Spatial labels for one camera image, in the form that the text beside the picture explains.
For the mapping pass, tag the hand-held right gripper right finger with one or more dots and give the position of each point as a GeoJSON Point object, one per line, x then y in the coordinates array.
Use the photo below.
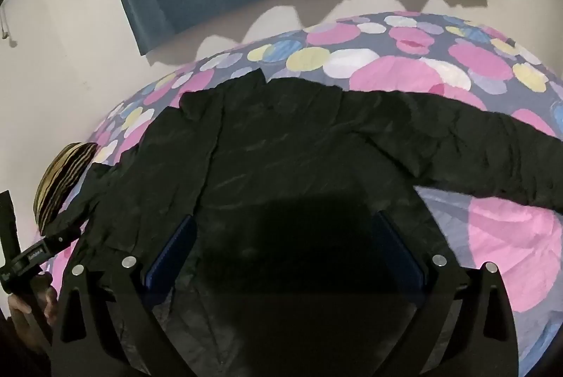
{"type": "Point", "coordinates": [400, 250]}

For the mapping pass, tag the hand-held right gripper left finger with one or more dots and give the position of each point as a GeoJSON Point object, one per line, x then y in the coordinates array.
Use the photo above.
{"type": "Point", "coordinates": [170, 250]}

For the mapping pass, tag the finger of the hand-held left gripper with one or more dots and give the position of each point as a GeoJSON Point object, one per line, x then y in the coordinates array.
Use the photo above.
{"type": "Point", "coordinates": [61, 240]}

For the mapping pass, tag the black puffer jacket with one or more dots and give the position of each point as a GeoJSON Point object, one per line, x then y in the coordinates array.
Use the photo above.
{"type": "Point", "coordinates": [286, 148]}

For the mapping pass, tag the person's left hand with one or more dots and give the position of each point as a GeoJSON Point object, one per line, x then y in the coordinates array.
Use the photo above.
{"type": "Point", "coordinates": [26, 306]}

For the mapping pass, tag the striped cushion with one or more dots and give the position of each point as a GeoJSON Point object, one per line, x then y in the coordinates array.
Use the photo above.
{"type": "Point", "coordinates": [57, 183]}

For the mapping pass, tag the dotted bed sheet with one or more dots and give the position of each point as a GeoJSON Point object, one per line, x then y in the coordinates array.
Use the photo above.
{"type": "Point", "coordinates": [387, 69]}

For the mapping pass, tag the small wall fixture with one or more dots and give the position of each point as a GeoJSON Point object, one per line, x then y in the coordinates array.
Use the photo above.
{"type": "Point", "coordinates": [6, 29]}

